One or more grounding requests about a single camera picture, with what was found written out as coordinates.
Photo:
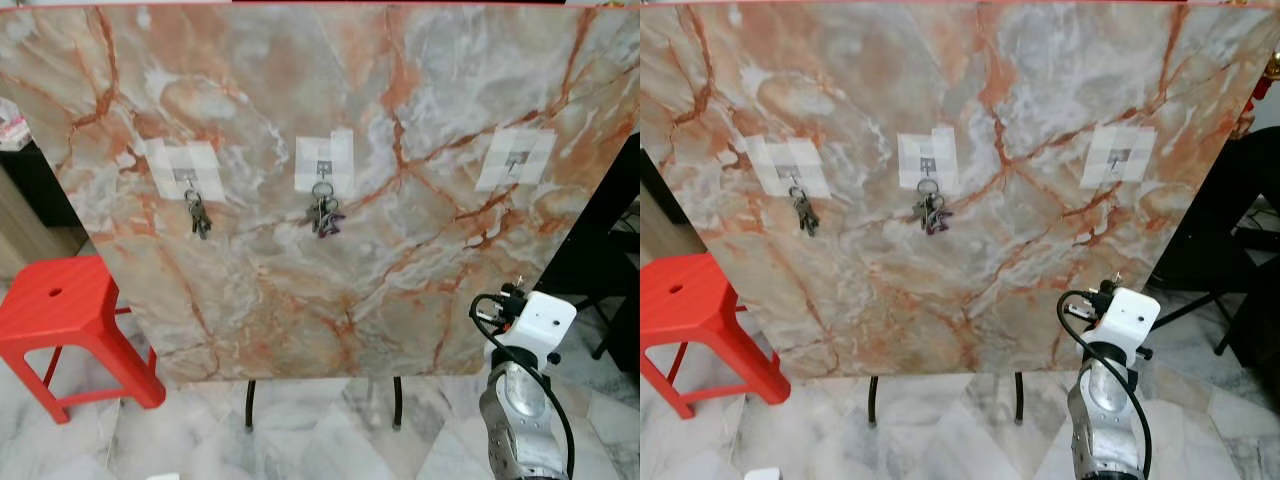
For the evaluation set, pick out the light wooden cabinet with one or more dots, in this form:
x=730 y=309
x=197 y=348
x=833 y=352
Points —
x=665 y=225

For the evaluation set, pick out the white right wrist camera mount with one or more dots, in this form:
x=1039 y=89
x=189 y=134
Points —
x=1125 y=322
x=540 y=325

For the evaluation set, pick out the red plastic stool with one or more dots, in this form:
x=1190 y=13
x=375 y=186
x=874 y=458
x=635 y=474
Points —
x=690 y=300
x=60 y=300

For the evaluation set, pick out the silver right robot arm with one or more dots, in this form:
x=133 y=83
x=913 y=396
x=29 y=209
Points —
x=1105 y=410
x=520 y=410

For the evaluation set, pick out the red gold hanging ornament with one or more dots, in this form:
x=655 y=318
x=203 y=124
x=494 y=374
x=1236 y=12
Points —
x=1265 y=95

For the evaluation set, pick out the key bunch with purple tag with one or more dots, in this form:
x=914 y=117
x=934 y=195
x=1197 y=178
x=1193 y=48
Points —
x=930 y=212
x=323 y=215

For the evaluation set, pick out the black board stand leg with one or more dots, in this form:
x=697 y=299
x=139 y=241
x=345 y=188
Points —
x=873 y=400
x=397 y=403
x=1020 y=398
x=250 y=405

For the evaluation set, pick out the small dark key bunch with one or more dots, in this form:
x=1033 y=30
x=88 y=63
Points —
x=805 y=213
x=198 y=215

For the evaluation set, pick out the white taped wall hook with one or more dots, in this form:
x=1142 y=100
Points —
x=515 y=158
x=323 y=160
x=790 y=163
x=928 y=158
x=185 y=165
x=1118 y=156

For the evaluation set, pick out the black low cabinet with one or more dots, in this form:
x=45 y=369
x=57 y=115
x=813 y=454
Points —
x=650 y=175
x=35 y=185

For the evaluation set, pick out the black furniture with legs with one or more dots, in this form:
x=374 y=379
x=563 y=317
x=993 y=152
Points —
x=1230 y=200
x=610 y=240

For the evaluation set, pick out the marble pattern board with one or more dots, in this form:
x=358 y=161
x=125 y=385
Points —
x=1000 y=270
x=300 y=290

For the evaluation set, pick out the white and pink plush toy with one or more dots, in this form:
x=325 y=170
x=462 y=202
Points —
x=12 y=128

